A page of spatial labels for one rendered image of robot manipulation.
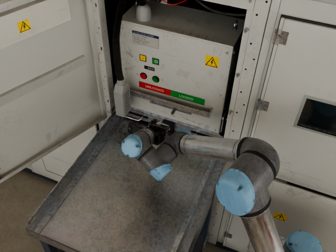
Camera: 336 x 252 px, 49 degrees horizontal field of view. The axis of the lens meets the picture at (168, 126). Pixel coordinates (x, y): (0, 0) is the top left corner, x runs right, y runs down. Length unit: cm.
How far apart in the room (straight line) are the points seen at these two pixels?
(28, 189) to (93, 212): 128
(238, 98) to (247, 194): 60
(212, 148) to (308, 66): 43
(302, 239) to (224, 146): 42
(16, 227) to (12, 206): 17
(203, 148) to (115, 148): 62
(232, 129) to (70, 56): 76
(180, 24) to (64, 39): 47
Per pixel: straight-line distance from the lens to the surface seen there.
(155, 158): 130
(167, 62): 158
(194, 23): 157
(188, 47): 150
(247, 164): 103
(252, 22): 132
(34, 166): 273
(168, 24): 155
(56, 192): 161
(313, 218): 193
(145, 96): 170
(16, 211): 272
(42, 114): 170
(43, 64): 158
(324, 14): 128
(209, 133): 173
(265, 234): 114
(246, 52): 138
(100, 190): 162
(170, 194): 159
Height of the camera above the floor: 216
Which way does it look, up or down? 45 degrees down
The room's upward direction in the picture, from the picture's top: 1 degrees clockwise
